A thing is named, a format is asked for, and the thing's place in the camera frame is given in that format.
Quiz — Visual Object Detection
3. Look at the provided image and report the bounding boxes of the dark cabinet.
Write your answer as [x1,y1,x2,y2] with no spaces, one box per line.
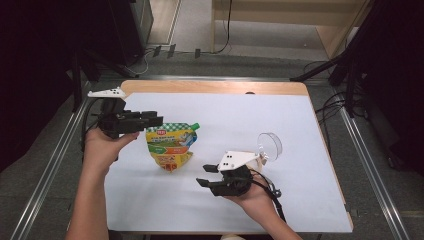
[109,0,154,66]

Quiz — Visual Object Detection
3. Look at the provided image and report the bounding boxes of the hand-held gripper black cable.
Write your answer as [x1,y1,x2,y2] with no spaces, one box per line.
[249,168,288,223]
[80,98,104,154]

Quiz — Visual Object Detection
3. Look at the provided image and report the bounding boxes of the yellow green spouted pouch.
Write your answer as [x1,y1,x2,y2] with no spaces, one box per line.
[145,122,201,173]

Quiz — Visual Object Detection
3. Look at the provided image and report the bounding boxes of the person's right hand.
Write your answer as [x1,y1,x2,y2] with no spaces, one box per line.
[223,176,278,221]

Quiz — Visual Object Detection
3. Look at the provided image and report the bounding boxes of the white floor cable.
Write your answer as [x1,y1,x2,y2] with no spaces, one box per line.
[133,49,149,76]

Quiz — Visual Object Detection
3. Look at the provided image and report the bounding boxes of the black metal stand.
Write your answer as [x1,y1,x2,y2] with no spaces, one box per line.
[71,43,134,113]
[289,0,378,118]

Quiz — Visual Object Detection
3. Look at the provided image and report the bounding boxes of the left hand-held gripper black cable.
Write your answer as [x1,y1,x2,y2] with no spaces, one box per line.
[80,98,104,154]

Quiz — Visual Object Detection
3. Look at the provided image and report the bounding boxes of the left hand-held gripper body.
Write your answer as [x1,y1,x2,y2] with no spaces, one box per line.
[87,87,144,140]

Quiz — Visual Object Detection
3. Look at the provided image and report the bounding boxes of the clear round jar lid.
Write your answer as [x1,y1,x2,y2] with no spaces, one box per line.
[255,132,284,163]

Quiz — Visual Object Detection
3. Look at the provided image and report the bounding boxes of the right hand-held gripper black cable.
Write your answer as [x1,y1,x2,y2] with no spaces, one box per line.
[249,168,288,223]

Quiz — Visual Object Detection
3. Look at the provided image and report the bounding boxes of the person's left hand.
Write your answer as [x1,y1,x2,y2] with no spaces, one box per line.
[82,128,141,178]

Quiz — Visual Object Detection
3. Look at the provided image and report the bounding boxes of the thin black hanging cable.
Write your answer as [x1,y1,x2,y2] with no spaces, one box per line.
[213,0,233,55]

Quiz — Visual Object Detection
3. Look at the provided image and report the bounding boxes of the black curtain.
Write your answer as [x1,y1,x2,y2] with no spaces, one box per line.
[353,0,424,174]
[0,0,111,174]

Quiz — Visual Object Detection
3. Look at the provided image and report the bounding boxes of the light wooden cabinet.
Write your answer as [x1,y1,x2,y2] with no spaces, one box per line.
[211,0,371,59]

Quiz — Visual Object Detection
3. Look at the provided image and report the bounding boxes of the black floor cables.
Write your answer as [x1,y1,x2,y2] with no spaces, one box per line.
[314,91,368,154]

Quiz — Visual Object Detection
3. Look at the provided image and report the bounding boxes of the white table sheet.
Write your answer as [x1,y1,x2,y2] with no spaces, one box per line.
[104,92,354,234]

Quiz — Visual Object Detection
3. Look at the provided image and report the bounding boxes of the aluminium floor rail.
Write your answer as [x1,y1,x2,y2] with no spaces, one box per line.
[333,86,411,240]
[9,83,91,240]

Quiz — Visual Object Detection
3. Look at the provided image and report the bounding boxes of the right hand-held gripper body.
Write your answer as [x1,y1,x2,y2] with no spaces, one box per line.
[209,150,260,198]

